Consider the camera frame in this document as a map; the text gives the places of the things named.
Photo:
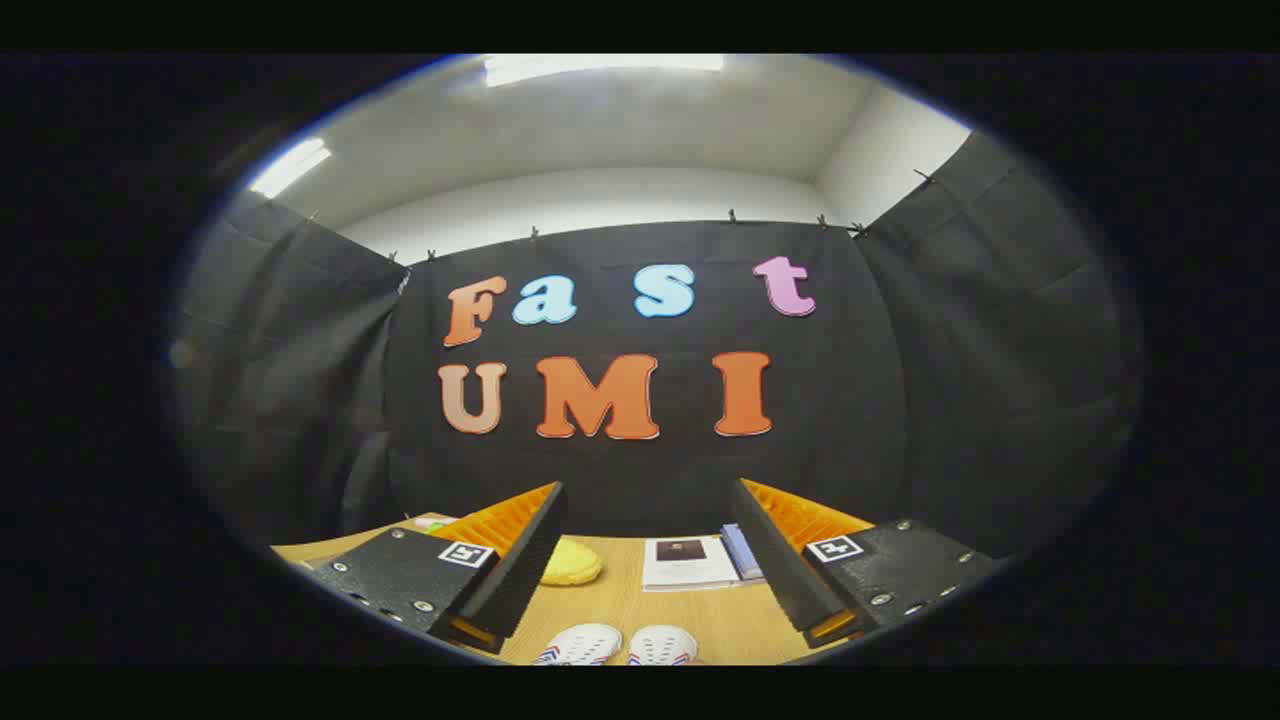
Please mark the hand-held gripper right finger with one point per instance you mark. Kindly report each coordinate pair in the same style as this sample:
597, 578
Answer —
775, 570

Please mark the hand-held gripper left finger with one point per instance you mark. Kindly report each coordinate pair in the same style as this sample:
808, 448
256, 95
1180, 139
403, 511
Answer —
525, 570

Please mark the white shoe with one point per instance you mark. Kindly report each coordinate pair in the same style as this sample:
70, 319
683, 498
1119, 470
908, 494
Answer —
662, 645
585, 645

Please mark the blue book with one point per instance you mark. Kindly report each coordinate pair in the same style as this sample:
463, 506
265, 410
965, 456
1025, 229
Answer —
738, 550

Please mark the yellow fluffy plush ball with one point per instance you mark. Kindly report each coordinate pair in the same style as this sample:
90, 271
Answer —
577, 565

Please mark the white book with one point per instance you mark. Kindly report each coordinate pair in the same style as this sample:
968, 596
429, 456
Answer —
690, 572

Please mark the black backdrop cloth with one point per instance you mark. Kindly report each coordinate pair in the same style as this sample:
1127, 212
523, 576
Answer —
650, 470

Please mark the small ceiling light panel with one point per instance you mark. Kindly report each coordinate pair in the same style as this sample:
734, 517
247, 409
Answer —
290, 167

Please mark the large ceiling light panel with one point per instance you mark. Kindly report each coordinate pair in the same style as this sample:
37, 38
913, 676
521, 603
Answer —
600, 68

